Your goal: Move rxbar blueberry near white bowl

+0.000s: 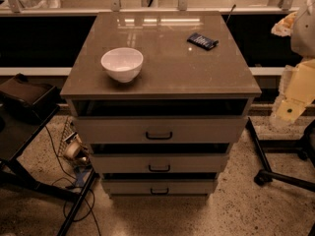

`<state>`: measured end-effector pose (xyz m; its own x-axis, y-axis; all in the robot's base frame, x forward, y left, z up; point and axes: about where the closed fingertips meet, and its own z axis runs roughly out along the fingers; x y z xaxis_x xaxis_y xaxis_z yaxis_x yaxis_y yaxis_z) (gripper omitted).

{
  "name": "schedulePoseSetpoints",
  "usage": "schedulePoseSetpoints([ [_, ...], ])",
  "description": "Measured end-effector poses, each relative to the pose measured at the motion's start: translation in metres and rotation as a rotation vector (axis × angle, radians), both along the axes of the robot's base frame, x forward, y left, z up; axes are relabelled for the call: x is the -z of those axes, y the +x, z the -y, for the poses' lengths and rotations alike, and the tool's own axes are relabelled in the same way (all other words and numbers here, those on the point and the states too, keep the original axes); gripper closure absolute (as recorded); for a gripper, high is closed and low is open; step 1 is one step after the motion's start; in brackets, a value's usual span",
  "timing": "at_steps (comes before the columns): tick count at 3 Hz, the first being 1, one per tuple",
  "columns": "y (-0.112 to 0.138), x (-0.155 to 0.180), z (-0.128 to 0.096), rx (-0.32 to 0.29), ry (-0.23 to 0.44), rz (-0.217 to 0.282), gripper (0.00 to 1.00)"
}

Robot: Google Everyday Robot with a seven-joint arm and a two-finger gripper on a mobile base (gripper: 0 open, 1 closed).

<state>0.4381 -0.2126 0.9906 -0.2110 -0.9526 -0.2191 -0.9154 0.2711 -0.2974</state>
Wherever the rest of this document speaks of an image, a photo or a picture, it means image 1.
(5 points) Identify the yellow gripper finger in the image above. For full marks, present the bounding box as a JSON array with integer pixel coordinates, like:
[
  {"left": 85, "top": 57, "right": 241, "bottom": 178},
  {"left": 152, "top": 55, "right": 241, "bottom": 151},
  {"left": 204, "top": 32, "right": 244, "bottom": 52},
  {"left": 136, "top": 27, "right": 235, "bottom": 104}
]
[{"left": 270, "top": 59, "right": 315, "bottom": 126}]

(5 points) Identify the blue rxbar blueberry wrapper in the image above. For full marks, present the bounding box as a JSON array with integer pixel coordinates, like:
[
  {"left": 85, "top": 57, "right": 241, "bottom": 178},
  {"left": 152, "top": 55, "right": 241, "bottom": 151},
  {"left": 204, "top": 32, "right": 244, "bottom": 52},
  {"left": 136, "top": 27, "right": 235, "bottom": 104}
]
[{"left": 187, "top": 32, "right": 219, "bottom": 51}]

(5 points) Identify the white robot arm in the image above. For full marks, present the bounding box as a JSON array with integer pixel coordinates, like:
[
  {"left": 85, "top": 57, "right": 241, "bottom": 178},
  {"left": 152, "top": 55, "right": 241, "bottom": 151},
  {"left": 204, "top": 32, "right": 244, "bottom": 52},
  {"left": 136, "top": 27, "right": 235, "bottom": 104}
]
[{"left": 270, "top": 0, "right": 315, "bottom": 126}]

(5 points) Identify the white ceramic bowl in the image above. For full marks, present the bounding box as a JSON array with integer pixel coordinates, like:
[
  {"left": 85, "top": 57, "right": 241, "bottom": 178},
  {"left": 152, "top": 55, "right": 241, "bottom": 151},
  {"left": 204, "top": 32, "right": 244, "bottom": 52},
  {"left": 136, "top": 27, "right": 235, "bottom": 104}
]
[{"left": 100, "top": 47, "right": 144, "bottom": 83}]

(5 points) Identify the black chair base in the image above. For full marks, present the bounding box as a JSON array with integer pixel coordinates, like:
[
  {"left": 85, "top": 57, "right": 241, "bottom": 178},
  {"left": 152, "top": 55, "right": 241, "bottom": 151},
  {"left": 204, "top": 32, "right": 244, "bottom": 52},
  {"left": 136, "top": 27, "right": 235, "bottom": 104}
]
[{"left": 246, "top": 117, "right": 315, "bottom": 196}]

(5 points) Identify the thin black antenna rod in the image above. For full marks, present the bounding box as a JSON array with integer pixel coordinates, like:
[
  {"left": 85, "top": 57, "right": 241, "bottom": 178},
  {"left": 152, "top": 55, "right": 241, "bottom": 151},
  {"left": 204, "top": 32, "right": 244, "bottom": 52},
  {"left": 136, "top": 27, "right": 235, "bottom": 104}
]
[{"left": 225, "top": 4, "right": 236, "bottom": 24}]

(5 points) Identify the grey three-drawer cabinet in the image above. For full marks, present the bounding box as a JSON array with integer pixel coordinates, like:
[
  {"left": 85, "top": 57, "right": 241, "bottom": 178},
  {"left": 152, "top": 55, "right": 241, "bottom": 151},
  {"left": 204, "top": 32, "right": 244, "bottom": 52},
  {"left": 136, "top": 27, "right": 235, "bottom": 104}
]
[{"left": 59, "top": 10, "right": 263, "bottom": 200}]

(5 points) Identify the bottom grey drawer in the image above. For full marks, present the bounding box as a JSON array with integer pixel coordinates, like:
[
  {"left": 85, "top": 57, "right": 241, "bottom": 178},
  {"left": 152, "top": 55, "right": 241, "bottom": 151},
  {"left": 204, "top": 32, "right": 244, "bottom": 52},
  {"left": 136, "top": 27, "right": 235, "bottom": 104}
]
[{"left": 101, "top": 180, "right": 218, "bottom": 196}]

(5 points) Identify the grey drawer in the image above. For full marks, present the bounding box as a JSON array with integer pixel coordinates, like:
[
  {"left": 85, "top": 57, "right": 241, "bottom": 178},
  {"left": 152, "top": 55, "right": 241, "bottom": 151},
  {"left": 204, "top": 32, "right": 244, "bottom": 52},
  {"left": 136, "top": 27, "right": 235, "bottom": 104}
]
[
  {"left": 73, "top": 117, "right": 247, "bottom": 144},
  {"left": 101, "top": 180, "right": 218, "bottom": 196},
  {"left": 90, "top": 154, "right": 228, "bottom": 173}
]

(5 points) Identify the top grey drawer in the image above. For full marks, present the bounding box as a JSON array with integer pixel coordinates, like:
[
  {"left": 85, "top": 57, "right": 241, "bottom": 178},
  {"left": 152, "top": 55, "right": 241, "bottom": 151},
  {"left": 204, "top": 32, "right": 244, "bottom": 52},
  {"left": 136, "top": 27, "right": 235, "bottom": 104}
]
[{"left": 73, "top": 117, "right": 247, "bottom": 144}]

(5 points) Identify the middle grey drawer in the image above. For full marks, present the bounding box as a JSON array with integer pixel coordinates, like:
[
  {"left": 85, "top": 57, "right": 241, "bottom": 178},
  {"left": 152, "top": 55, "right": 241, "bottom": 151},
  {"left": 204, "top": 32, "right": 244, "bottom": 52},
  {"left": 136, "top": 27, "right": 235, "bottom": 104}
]
[{"left": 90, "top": 154, "right": 228, "bottom": 173}]

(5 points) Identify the tape roll on floor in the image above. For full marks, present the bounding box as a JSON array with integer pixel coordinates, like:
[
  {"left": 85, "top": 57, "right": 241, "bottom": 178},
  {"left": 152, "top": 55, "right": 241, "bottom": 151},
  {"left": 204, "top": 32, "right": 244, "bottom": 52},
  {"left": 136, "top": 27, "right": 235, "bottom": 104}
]
[{"left": 63, "top": 140, "right": 82, "bottom": 159}]

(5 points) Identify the dark bag on table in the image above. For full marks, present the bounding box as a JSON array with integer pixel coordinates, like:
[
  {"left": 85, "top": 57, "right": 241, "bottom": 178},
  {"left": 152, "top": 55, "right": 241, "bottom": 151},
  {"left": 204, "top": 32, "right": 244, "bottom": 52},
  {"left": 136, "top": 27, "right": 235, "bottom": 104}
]
[{"left": 0, "top": 74, "right": 59, "bottom": 118}]

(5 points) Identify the black side table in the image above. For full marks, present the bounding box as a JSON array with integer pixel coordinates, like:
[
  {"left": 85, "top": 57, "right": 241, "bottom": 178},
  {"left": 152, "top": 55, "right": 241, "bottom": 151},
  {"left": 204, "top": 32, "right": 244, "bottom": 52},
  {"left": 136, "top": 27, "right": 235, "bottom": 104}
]
[{"left": 0, "top": 105, "right": 95, "bottom": 236}]

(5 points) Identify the black floor cable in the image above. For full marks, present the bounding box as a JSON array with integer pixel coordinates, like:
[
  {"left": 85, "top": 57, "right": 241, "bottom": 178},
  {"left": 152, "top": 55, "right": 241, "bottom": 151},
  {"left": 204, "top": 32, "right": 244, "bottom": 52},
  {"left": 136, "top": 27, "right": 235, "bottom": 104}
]
[{"left": 43, "top": 125, "right": 102, "bottom": 236}]

